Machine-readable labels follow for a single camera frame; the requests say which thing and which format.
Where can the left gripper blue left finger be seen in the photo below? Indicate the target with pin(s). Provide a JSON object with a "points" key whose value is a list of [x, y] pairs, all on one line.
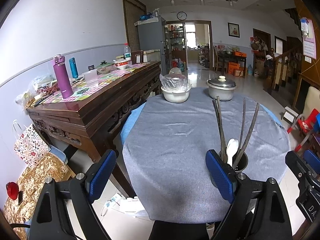
{"points": [[98, 175]]}

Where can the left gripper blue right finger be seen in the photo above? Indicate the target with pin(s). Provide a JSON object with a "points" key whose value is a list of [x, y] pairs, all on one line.
{"points": [[222, 175]]}

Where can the dark wooden chopstick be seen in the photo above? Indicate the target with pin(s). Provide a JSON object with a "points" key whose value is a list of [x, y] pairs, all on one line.
{"points": [[242, 123], [223, 154], [216, 112], [247, 138]]}

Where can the grey metal utensil holder cup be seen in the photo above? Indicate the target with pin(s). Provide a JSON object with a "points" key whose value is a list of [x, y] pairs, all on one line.
{"points": [[239, 168]]}

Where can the white plastic spoon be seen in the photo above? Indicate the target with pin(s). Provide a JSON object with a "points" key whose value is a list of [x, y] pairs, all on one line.
{"points": [[231, 150]]}

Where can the grey round tablecloth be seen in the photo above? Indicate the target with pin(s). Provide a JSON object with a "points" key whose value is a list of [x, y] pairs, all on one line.
{"points": [[165, 151]]}

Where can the gold patterned cloth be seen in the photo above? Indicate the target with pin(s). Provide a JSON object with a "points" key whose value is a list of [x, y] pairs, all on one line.
{"points": [[31, 183]]}

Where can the blue cloth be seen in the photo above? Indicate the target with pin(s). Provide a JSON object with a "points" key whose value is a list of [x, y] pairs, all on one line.
{"points": [[316, 126]]}

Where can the red plastic child chair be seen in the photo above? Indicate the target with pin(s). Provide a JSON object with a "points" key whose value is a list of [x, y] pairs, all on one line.
{"points": [[306, 127]]}

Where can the dark carved wooden sideboard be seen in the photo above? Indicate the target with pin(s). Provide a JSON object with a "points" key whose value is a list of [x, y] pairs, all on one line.
{"points": [[92, 124]]}

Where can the patterned paper gift bag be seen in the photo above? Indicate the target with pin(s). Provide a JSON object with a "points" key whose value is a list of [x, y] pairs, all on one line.
{"points": [[29, 146]]}

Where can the red round object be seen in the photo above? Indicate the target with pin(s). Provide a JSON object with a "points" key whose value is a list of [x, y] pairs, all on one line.
{"points": [[12, 190]]}

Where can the white small step stool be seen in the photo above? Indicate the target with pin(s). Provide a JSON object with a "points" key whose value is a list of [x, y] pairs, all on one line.
{"points": [[289, 114]]}

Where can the aluminium pot with lid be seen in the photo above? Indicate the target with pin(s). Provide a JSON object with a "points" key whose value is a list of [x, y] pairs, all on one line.
{"points": [[221, 87]]}

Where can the beige armchair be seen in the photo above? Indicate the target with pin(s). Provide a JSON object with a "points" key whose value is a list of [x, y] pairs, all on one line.
{"points": [[312, 101]]}

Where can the white bowl with plastic cover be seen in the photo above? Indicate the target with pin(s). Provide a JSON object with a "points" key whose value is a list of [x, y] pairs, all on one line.
{"points": [[175, 87]]}

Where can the teal thermos bottle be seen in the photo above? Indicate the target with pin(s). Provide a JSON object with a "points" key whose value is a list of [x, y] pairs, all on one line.
{"points": [[74, 71]]}

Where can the orange box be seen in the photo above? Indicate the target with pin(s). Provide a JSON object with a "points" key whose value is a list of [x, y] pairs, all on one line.
{"points": [[232, 66]]}

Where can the small electric fan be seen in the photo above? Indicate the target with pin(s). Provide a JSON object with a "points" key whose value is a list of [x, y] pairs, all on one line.
{"points": [[175, 70]]}

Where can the purple thermos bottle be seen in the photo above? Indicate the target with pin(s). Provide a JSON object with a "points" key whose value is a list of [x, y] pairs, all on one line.
{"points": [[61, 74]]}

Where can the dark wooden side table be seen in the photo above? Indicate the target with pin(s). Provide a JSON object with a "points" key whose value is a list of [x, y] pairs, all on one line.
{"points": [[235, 58]]}

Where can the clear water bottle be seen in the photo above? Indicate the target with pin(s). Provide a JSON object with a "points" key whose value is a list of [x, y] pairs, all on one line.
{"points": [[127, 52]]}

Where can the white chest freezer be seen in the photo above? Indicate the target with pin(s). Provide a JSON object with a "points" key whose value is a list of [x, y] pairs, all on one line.
{"points": [[151, 55]]}

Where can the framed flower picture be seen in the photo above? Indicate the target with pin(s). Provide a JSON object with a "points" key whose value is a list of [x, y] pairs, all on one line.
{"points": [[233, 30]]}

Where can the grey refrigerator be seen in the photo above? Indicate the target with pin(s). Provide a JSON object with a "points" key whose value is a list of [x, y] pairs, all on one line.
{"points": [[153, 35]]}

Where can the wall calendar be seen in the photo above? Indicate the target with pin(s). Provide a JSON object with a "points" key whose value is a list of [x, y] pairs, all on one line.
{"points": [[309, 41]]}

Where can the round wall clock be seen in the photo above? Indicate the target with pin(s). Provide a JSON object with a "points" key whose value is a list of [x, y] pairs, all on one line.
{"points": [[181, 16]]}

